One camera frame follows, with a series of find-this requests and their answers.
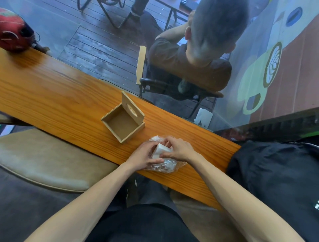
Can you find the clear plastic zip bag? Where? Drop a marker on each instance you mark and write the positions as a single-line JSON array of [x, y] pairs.
[[167, 167]]

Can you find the tan cushioned stool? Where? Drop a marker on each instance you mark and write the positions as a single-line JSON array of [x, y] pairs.
[[49, 159], [204, 219]]

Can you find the white napkin stack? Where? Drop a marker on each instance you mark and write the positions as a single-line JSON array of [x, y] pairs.
[[158, 150]]

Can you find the person's left forearm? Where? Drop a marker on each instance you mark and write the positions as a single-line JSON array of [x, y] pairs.
[[82, 204]]

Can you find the wooden tissue box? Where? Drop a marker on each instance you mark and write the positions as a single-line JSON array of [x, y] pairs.
[[122, 124]]

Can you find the person's black shirt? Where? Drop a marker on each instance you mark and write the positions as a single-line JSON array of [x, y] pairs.
[[142, 224]]

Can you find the black metal folding chair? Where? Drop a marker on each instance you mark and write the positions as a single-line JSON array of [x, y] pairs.
[[107, 15]]

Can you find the black backpack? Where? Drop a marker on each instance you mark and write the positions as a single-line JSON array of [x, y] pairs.
[[279, 179]]

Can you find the small brown outdoor table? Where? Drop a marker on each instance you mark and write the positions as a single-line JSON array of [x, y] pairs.
[[169, 5]]

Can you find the person's right hand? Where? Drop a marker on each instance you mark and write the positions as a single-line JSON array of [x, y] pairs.
[[182, 149]]

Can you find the person's right forearm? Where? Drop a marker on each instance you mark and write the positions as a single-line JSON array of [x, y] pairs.
[[244, 199]]

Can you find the red helmet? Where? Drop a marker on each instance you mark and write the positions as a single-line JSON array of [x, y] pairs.
[[13, 30]]

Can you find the small white card stand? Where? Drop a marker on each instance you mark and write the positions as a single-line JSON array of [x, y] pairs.
[[203, 117]]

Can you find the person's dark trousers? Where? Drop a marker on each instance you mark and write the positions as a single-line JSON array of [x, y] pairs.
[[149, 189]]

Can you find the black chair wooden armrest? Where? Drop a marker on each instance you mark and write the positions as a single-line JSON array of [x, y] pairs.
[[159, 84]]

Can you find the person's left hand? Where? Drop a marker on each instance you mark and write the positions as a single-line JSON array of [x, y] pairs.
[[139, 159]]

